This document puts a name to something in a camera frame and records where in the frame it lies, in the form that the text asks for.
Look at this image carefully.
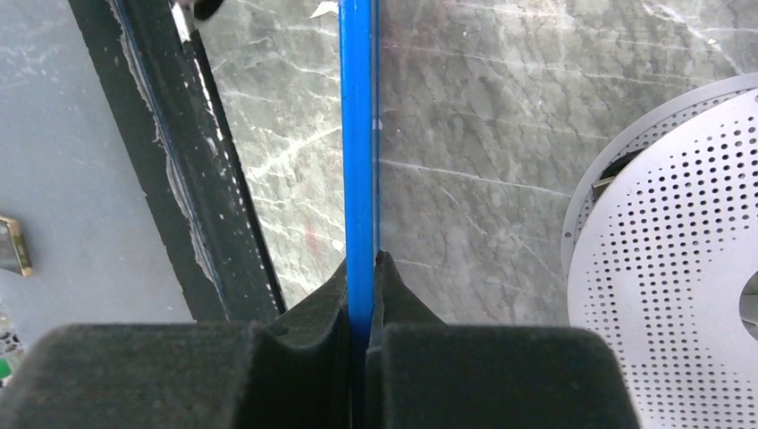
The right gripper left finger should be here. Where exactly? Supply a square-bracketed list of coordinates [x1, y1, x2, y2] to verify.
[1, 266, 350, 428]

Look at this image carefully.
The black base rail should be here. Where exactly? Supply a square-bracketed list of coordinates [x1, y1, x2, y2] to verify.
[71, 1, 286, 323]

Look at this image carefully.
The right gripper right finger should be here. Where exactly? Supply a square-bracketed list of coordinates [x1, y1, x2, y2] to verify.
[364, 252, 639, 428]

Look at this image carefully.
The blue framed whiteboard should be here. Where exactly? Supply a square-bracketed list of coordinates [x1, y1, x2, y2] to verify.
[339, 0, 380, 428]

